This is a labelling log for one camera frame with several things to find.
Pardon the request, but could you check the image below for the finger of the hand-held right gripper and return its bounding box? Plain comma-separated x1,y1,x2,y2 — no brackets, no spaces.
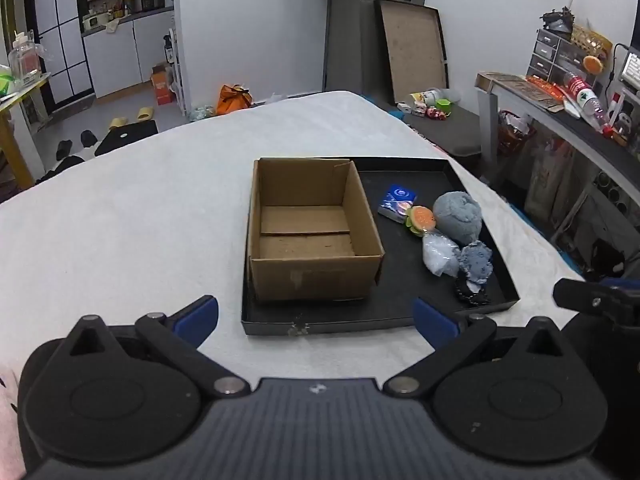
552,277,640,327

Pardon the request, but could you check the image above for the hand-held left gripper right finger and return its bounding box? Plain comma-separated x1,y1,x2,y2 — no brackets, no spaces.
382,298,576,399

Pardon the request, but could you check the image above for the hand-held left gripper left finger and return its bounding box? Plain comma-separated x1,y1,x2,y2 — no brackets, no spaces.
65,295,251,399

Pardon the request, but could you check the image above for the black shallow tray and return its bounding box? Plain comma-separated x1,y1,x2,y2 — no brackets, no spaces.
241,156,521,337

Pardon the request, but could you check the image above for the clear plastic bag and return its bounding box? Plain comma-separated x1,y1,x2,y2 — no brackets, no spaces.
421,230,462,277

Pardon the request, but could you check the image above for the small blue fluffy cloth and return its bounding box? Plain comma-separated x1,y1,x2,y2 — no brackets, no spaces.
459,241,494,283

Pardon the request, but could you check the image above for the blue fluffy plush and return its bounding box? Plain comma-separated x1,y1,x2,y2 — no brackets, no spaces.
432,191,485,246

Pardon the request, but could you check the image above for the brown cardboard box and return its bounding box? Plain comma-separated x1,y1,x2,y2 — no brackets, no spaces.
247,157,386,303

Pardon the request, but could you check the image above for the black and white soft toy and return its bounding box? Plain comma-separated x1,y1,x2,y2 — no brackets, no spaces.
454,275,492,307

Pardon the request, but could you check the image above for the burger plush toy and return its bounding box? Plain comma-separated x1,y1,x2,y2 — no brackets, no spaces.
405,205,437,237

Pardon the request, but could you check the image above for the blue tissue packet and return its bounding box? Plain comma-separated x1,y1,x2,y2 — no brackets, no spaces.
377,183,418,223

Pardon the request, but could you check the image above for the grey desk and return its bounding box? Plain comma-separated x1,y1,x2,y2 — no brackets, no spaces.
475,72,640,181

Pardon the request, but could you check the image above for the black bench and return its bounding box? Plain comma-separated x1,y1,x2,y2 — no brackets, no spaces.
402,102,483,156

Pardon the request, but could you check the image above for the dark cloth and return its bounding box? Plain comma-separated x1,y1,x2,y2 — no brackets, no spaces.
35,155,86,183

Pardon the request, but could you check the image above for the plastic water bottle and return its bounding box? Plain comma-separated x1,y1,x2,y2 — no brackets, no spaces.
564,72,608,128

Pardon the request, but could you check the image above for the white black-spotted pajamas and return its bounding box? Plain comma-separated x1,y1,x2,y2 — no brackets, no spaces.
0,360,28,480

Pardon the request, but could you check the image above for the orange bag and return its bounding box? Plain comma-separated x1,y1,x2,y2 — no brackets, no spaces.
216,84,253,113

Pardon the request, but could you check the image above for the orange cardboard box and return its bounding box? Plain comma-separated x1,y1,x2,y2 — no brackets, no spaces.
151,65,176,106

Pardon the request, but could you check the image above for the grey drawer organizer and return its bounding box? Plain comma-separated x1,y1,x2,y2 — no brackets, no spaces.
527,27,601,86

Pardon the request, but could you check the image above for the yellow table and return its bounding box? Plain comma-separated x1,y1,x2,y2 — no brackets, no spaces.
0,72,53,188

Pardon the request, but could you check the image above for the white rack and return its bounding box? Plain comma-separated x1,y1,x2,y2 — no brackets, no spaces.
164,27,188,116

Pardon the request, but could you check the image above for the wicker basket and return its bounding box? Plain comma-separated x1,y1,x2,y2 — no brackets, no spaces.
571,24,613,58

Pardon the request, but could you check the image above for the leaning brown board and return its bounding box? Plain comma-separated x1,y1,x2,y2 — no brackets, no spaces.
374,0,449,106

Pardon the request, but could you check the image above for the white kitchen cabinet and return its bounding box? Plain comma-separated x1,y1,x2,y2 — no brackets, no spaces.
81,7,176,99

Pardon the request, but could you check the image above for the dark model figure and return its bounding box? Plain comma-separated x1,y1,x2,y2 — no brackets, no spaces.
539,7,576,33

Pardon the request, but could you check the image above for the glass jar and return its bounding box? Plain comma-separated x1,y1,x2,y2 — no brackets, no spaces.
7,30,43,88

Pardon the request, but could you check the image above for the black grid sliding door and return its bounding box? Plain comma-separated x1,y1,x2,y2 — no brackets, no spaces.
22,0,96,111

